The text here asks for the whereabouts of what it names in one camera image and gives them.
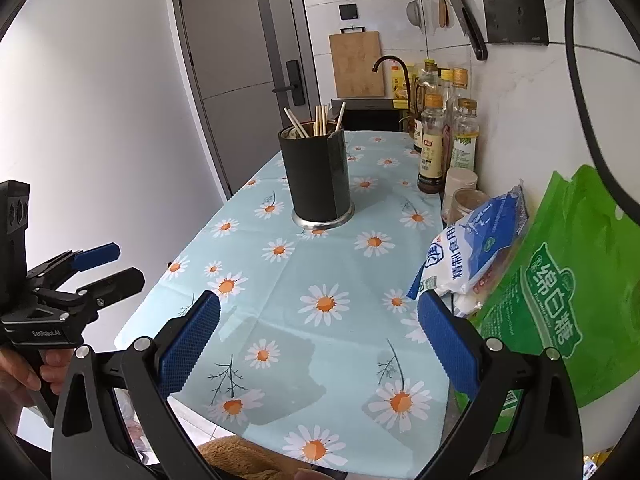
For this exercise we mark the row of condiment bottles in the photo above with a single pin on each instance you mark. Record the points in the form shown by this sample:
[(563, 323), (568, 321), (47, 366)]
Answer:
[(432, 150)]

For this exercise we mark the dark curved faucet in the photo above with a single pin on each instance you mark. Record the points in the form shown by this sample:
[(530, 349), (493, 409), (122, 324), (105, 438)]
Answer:
[(409, 80)]

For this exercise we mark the black wall outlet panel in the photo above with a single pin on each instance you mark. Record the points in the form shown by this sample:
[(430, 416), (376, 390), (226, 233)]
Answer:
[(515, 10)]

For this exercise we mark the blue daisy print tablecloth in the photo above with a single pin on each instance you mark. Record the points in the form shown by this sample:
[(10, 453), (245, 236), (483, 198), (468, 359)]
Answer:
[(325, 260)]

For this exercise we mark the yellow dish soap bottle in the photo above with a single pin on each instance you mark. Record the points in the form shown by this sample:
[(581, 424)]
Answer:
[(400, 90)]

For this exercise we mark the green sugar bag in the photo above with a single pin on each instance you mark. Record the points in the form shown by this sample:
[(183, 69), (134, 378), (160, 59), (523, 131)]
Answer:
[(550, 285)]

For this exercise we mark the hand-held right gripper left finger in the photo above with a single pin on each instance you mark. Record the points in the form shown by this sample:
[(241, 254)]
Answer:
[(192, 345)]

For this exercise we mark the white lidded jar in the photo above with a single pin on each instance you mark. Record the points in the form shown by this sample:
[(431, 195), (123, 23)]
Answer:
[(460, 180)]

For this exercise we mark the grey door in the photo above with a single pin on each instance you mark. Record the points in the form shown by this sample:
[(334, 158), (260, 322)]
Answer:
[(235, 35)]

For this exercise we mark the dark kitchen sink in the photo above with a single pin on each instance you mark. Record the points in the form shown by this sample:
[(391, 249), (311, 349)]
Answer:
[(365, 117)]

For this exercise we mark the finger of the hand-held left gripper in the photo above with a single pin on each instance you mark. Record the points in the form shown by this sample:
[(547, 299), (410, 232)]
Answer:
[(97, 255), (115, 285)]

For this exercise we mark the person's left hand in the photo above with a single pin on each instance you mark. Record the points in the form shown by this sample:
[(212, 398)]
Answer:
[(55, 370)]

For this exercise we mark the black utensil holder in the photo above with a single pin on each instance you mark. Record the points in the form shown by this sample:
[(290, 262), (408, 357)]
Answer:
[(315, 180)]

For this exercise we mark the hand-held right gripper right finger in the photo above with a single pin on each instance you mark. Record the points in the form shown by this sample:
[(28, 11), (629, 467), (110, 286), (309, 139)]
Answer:
[(450, 345)]

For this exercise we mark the white blue salt bag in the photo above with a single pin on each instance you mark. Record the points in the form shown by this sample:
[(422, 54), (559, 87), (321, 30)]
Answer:
[(475, 250)]

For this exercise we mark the brown fleece clothing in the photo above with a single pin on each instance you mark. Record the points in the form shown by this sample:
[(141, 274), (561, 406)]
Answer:
[(235, 455)]

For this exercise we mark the brown spice jar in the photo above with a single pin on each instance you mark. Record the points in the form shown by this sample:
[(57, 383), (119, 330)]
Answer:
[(467, 205)]

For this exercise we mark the bunch of wooden chopsticks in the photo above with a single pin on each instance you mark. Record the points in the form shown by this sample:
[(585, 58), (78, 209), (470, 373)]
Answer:
[(320, 120)]

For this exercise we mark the wooden cutting board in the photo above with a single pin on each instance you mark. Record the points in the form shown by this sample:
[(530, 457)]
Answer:
[(357, 65)]

